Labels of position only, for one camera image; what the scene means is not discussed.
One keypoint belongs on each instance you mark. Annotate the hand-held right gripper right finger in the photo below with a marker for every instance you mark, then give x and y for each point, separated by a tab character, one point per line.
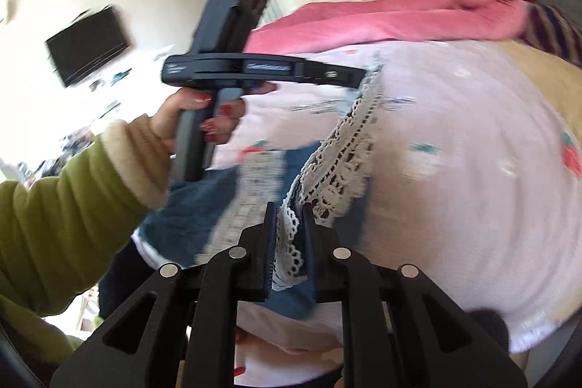
309	242

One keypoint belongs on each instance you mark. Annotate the person's left forearm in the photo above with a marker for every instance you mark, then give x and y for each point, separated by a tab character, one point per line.
68	224

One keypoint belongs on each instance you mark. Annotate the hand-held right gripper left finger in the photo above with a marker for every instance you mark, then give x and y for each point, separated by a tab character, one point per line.
269	242

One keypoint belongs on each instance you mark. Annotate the person's left hand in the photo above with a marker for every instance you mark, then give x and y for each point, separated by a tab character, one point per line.
191	115

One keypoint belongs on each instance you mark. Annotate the black wall television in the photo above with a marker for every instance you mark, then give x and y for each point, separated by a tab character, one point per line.
86	47

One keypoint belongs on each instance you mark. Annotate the blue denim pants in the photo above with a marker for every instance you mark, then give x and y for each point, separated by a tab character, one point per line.
191	206

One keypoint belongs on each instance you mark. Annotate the striped pillow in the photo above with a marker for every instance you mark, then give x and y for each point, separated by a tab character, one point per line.
557	33

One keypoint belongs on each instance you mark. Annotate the pink printed bedsheet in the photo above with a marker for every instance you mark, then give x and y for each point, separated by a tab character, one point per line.
454	210

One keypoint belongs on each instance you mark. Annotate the pink quilt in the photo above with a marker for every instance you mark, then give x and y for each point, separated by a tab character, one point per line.
386	15

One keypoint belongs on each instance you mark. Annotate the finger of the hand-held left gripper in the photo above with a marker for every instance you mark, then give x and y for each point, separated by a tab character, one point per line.
336	74

